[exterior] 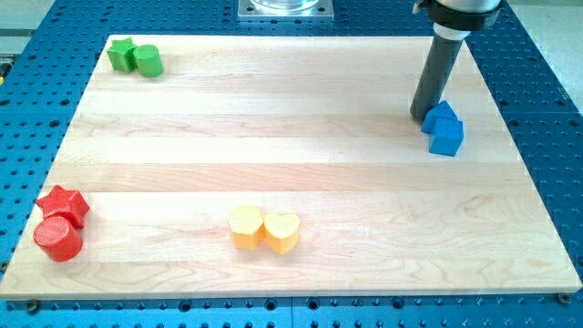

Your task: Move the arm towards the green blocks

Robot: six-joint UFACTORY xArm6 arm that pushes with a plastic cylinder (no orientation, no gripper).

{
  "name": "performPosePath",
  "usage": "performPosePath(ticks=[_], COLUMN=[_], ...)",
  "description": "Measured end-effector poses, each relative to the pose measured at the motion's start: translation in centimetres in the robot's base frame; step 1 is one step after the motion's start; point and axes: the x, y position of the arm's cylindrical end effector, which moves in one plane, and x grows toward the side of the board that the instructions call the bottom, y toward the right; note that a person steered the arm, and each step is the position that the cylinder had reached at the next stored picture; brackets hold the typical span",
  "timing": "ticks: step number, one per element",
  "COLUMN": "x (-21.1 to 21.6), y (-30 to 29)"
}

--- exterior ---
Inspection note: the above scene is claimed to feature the wooden board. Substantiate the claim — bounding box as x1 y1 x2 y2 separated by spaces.
1 36 581 300

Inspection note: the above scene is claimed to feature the yellow heart block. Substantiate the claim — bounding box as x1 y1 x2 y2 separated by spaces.
263 213 301 254

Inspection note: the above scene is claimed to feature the yellow hexagon block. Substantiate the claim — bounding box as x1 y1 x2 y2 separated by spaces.
228 206 264 251

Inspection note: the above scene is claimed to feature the blue cube block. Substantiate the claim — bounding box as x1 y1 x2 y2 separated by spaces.
429 118 465 157

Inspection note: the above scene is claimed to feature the blue pentagon block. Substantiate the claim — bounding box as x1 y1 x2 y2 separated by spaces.
421 100 457 134

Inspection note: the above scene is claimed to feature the green cylinder block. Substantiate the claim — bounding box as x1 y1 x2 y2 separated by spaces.
133 45 163 77

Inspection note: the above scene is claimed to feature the green star block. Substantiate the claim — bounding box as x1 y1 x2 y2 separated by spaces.
107 37 137 73

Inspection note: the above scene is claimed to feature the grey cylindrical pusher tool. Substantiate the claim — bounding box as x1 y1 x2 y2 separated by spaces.
410 23 470 122

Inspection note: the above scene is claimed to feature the red star block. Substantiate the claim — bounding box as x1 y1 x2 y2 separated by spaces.
35 185 90 229

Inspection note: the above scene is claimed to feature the red cylinder block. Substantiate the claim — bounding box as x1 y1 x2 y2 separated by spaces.
33 216 83 262

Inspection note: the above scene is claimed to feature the blue perforated table plate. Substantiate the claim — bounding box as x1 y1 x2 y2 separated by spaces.
1 1 582 327

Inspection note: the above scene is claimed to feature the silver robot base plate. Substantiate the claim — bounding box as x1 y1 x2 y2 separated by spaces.
237 0 334 21

